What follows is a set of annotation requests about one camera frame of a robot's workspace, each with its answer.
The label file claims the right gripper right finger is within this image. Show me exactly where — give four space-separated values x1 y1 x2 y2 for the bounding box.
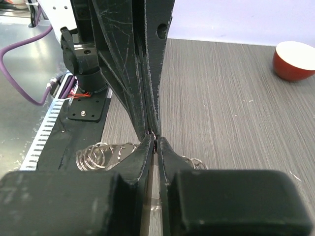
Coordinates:
157 137 313 236

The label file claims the red white bowl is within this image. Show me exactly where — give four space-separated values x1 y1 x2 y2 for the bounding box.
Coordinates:
272 41 315 82

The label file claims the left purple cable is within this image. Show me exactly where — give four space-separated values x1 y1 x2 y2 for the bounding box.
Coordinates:
0 4 77 106

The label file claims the white slotted cable duct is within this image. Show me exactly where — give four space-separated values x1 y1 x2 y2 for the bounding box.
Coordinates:
18 73 74 172

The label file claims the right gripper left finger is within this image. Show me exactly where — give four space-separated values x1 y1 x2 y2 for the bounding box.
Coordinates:
0 135 154 236

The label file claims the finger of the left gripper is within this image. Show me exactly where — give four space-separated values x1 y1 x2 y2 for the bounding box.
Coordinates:
93 0 148 140
144 0 175 135

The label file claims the black mounting plate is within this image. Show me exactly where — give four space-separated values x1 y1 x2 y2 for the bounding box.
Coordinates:
36 87 111 171

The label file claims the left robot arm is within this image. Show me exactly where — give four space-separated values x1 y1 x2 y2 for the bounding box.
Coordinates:
40 0 174 140

